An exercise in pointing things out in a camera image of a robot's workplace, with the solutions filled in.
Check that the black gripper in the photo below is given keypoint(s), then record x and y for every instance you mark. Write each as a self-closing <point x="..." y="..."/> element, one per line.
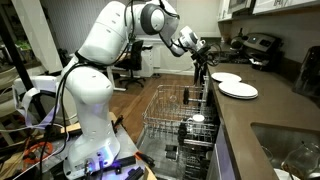
<point x="201" y="55"/>

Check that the small white plate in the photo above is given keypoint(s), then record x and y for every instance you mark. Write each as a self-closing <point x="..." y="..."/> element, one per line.
<point x="226" y="77"/>

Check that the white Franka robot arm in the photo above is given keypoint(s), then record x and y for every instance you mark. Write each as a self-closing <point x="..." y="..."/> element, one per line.
<point x="93" y="90"/>

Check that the large white plate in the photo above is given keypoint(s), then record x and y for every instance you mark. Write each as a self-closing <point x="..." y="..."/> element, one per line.
<point x="238" y="90"/>

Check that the lower dishwasher rack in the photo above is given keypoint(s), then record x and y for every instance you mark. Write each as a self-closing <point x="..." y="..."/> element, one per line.
<point x="196" y="163"/>

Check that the black tumbler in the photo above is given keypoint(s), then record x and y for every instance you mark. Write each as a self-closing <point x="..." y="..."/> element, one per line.
<point x="185" y="96"/>

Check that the clear drinking glass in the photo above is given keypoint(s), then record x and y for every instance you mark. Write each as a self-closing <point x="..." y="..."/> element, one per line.
<point x="173" y="98"/>

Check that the black kettle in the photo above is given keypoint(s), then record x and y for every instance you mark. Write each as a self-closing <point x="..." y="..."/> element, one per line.
<point x="237" y="41"/>

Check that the white drawer unit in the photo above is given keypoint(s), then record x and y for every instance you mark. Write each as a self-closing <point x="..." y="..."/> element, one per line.
<point x="148" y="63"/>

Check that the white mug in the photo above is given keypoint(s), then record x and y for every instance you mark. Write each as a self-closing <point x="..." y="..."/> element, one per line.
<point x="198" y="118"/>

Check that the black office chair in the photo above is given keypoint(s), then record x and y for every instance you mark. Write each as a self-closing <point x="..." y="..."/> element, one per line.
<point x="136" y="56"/>

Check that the black stove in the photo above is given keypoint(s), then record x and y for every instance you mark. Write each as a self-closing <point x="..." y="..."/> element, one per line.
<point x="263" y="43"/>

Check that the dark microwave oven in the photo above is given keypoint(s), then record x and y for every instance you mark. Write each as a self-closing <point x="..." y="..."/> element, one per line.
<point x="240" y="6"/>

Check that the gray lower door cabinet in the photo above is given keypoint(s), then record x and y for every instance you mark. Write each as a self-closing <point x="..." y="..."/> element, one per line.
<point x="223" y="156"/>

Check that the steel kitchen sink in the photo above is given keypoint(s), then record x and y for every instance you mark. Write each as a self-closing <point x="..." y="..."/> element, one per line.
<point x="276" y="136"/>

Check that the robot mounting table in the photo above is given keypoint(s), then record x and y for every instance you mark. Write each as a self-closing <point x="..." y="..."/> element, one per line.
<point x="130" y="143"/>

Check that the white upper cabinet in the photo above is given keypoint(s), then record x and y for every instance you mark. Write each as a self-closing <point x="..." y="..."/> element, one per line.
<point x="286" y="5"/>

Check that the black countertop appliance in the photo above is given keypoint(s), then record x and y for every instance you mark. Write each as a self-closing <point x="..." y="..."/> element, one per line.
<point x="308" y="75"/>

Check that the glass pitcher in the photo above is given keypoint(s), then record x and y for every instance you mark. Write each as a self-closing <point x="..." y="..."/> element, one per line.
<point x="301" y="161"/>

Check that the black frame pole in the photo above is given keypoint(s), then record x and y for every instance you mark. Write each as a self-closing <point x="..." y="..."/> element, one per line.
<point x="20" y="70"/>

